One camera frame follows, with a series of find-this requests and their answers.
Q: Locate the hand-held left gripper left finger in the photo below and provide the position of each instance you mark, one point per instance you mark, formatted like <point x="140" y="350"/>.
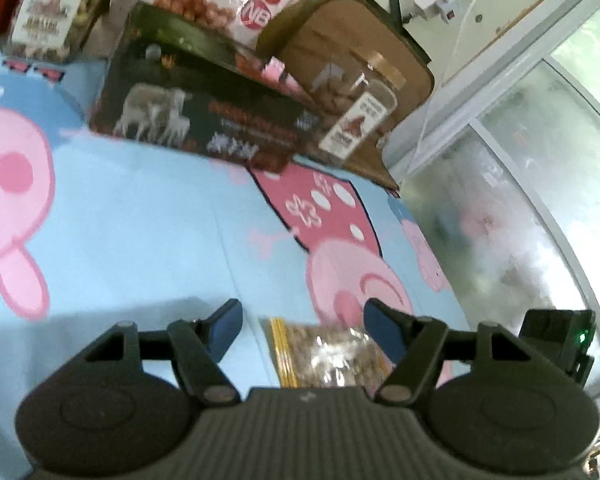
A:
<point x="227" y="327"/>

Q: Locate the pig printed blue blanket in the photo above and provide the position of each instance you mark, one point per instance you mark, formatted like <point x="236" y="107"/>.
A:
<point x="155" y="240"/>

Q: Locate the cashew jar with gold lid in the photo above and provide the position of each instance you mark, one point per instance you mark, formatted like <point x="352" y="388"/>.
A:
<point x="45" y="10"/>

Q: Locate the pecan jar with gold lid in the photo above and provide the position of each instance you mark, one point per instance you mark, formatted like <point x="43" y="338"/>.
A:
<point x="355" y="125"/>

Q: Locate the black box with sheep print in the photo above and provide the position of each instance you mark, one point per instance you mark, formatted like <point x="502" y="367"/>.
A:
<point x="205" y="115"/>

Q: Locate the brown cushion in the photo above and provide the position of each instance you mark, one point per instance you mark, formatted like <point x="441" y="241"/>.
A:
<point x="320" y="35"/>

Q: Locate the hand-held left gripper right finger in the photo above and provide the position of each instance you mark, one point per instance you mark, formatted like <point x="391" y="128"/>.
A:
<point x="380" y="327"/>

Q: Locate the pink white snack packet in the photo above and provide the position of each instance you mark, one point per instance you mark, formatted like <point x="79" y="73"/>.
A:
<point x="280" y="72"/>

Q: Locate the frosted glass door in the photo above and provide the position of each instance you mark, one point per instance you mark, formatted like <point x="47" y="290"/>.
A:
<point x="505" y="210"/>

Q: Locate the clear peanut packet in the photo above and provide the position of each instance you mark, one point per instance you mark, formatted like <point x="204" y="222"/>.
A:
<point x="325" y="355"/>

